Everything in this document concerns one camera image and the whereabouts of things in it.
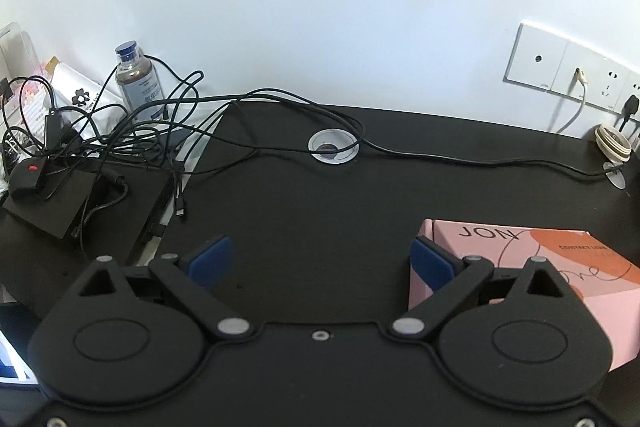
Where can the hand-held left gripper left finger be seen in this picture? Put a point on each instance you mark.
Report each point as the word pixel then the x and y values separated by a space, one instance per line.
pixel 210 257

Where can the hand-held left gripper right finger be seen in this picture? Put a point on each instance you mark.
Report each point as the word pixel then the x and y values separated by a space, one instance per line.
pixel 432 262

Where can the pink cardboard box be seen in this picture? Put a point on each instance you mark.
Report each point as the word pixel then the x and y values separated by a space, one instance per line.
pixel 605 322

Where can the black desktop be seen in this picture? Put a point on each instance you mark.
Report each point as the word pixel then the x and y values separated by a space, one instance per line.
pixel 310 217

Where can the flat black box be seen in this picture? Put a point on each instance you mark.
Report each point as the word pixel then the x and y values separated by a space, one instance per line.
pixel 125 202

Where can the silver desk grommet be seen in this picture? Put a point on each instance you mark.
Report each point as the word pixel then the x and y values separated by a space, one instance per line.
pixel 333 147

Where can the small black box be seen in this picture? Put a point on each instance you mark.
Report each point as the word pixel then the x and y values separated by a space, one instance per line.
pixel 55 207

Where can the glass bottle blue cap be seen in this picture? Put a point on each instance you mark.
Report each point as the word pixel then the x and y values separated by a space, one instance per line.
pixel 140 87

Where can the black device red button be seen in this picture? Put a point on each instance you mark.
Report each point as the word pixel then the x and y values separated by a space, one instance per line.
pixel 27 179

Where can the round pale disc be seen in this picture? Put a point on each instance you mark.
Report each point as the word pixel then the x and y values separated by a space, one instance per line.
pixel 616 177

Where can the white packet clover print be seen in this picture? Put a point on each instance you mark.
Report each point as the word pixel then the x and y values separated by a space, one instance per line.
pixel 82 97

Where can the white tablet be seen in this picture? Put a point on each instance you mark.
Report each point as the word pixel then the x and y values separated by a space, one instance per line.
pixel 15 352

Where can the black power plug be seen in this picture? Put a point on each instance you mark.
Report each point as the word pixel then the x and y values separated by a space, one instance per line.
pixel 631 107

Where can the clear plastic organiser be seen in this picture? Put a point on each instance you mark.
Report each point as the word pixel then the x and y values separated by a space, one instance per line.
pixel 15 72

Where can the white round-hole wall plate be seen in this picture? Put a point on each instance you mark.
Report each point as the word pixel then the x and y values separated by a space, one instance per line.
pixel 535 57

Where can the white data wall plate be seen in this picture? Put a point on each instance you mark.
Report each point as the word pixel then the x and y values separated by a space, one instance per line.
pixel 595 77

